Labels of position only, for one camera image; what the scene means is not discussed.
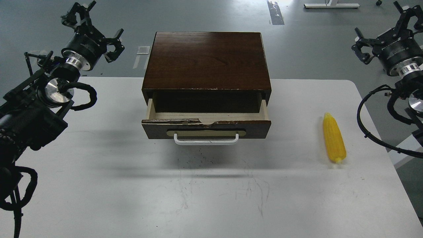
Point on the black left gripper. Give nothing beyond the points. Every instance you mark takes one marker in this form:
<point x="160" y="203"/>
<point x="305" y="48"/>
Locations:
<point x="87" y="44"/>

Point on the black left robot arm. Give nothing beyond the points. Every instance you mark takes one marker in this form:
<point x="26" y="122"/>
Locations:
<point x="33" y="113"/>

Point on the wooden drawer with white handle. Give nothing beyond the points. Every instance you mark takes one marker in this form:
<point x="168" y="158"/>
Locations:
<point x="200" y="128"/>

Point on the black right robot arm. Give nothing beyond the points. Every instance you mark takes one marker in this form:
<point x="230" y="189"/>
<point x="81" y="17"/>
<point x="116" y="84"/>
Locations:
<point x="405" y="103"/>

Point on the yellow corn cob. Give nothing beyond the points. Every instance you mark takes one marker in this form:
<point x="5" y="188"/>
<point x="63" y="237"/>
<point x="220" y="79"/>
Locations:
<point x="335" y="147"/>

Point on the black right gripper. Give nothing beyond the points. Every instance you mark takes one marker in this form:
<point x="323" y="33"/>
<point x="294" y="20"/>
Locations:
<point x="400" y="53"/>

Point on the white desk base bar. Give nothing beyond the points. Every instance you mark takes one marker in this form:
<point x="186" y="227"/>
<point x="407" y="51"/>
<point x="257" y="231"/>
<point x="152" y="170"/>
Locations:
<point x="331" y="4"/>

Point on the dark wooden drawer cabinet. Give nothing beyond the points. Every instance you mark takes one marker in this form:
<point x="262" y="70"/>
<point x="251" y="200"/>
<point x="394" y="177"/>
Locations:
<point x="207" y="61"/>

